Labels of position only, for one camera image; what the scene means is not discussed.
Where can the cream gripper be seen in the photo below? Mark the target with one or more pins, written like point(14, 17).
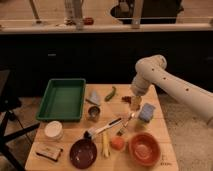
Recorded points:
point(135, 103)

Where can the dark red grape bunch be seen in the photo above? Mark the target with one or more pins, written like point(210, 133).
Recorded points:
point(126, 99)

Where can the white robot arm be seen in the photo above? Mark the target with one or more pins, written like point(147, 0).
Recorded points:
point(151, 70)

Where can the small metal cup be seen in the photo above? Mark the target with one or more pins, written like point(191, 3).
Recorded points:
point(94, 113)

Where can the metal fork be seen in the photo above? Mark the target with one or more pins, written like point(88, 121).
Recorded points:
point(124, 126)

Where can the blue sponge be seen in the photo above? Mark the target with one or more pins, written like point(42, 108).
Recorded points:
point(146, 113)

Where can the green chili pepper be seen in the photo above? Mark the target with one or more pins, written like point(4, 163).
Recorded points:
point(110, 95)

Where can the grey triangular wedge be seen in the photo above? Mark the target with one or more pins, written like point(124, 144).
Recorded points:
point(94, 98)

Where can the orange bowl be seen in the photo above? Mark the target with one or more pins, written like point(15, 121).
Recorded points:
point(144, 149)

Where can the black white brush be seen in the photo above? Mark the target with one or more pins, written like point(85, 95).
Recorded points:
point(92, 132)

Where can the green plastic tray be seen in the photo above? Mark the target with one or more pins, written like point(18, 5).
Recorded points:
point(63, 100)

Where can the purple bowl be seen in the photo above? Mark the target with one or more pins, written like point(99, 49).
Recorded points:
point(83, 153)

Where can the white round container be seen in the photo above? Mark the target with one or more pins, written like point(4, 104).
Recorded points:
point(54, 130)

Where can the red object on counter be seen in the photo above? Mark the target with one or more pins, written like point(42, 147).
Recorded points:
point(88, 21)

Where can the wooden block eraser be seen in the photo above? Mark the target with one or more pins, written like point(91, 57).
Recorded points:
point(48, 151)

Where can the black chair frame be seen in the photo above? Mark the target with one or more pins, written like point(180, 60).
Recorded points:
point(7, 103)

